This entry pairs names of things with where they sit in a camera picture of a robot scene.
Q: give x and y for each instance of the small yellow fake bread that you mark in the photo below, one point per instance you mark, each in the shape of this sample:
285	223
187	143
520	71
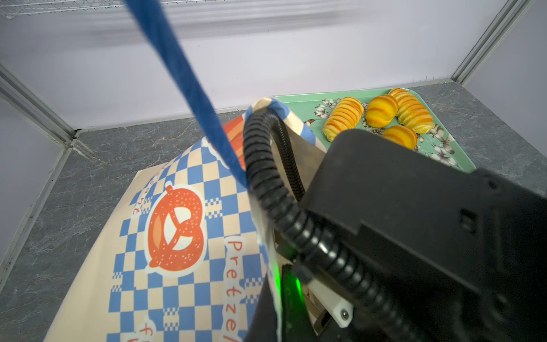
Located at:
401	135

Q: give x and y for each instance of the blue checkered paper bag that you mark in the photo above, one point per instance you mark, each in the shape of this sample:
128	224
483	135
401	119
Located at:
185	253

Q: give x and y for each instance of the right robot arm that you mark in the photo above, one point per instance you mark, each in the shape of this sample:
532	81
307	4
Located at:
425	252

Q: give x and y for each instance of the green floral tray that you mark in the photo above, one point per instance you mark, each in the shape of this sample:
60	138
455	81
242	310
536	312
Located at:
438	143

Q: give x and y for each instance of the orange round fake bread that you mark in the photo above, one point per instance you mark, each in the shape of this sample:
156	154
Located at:
381	111

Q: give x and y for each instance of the ridged yellow fake bread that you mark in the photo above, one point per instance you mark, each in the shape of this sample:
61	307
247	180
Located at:
411	112

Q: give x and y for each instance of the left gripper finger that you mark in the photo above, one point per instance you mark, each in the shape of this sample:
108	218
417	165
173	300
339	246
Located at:
265	322

